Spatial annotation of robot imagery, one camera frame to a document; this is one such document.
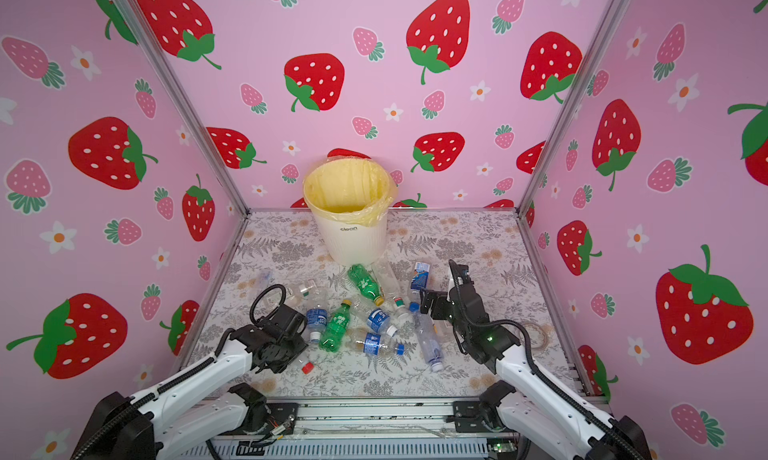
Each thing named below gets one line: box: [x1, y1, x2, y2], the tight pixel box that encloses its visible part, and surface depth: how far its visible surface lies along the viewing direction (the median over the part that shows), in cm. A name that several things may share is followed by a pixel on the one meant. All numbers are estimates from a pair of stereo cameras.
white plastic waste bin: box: [314, 213, 387, 266], surface depth 92 cm
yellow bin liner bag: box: [303, 157, 398, 227], surface depth 98 cm
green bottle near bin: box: [347, 263, 385, 307], surface depth 96 cm
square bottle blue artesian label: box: [409, 262, 431, 312], surface depth 97 cm
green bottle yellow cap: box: [319, 299, 353, 353], surface depth 87 cm
